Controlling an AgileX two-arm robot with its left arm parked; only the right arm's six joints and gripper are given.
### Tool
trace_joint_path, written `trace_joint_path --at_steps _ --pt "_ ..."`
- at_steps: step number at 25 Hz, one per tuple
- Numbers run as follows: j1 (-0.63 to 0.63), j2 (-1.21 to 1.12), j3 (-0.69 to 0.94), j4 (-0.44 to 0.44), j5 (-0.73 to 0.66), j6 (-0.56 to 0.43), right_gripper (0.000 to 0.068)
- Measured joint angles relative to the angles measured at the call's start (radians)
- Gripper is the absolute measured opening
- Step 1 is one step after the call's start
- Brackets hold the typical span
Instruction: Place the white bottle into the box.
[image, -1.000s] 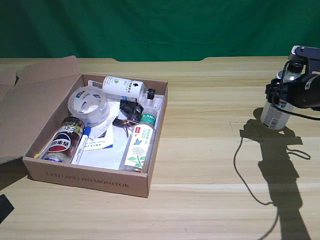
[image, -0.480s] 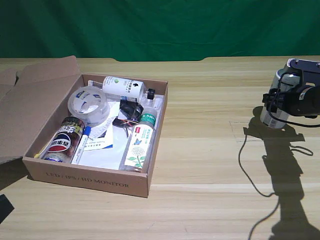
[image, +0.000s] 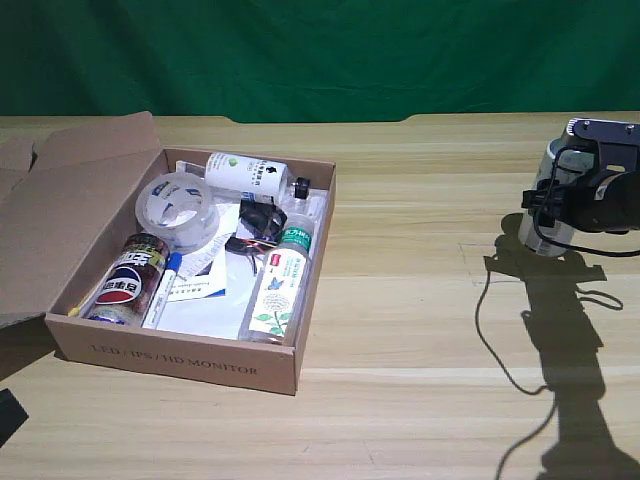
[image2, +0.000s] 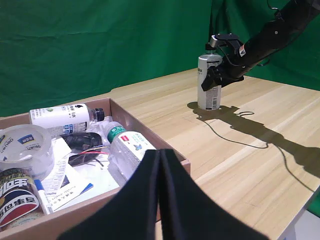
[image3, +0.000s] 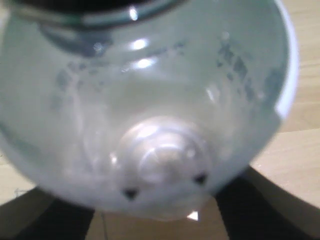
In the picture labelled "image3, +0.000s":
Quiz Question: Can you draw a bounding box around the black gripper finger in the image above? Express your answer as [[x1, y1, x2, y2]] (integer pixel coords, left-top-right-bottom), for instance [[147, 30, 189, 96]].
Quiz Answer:
[[215, 166, 320, 240], [0, 187, 96, 240]]

